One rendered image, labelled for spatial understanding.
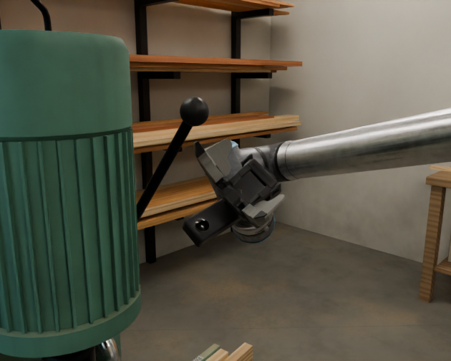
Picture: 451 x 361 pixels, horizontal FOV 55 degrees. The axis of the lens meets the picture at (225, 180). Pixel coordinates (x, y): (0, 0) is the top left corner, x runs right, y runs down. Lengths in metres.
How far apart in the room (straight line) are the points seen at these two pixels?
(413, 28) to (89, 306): 3.49
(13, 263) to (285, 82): 3.98
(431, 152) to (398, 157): 0.06
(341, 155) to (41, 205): 0.58
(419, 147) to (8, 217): 0.60
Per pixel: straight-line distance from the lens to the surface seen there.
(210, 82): 3.85
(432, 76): 3.68
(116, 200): 0.46
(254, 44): 4.27
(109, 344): 0.76
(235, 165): 0.91
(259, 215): 0.60
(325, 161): 0.88
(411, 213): 3.85
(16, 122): 0.42
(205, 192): 3.29
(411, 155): 0.78
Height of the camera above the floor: 1.47
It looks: 13 degrees down
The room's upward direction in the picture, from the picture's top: straight up
